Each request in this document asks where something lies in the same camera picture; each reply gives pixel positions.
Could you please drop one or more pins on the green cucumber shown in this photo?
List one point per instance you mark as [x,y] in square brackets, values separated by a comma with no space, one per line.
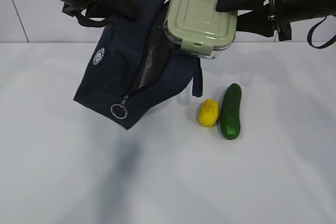
[230,125]

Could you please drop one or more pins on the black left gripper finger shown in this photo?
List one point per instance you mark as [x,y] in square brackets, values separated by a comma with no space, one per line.
[107,8]

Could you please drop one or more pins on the navy blue lunch bag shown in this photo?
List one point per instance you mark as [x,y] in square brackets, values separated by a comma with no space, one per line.
[133,67]

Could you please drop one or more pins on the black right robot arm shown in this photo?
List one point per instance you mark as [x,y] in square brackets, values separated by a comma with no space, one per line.
[298,10]

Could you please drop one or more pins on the yellow lemon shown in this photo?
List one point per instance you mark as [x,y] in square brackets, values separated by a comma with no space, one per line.
[208,113]

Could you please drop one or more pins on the green lid glass container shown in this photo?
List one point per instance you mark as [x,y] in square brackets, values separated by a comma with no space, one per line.
[195,28]

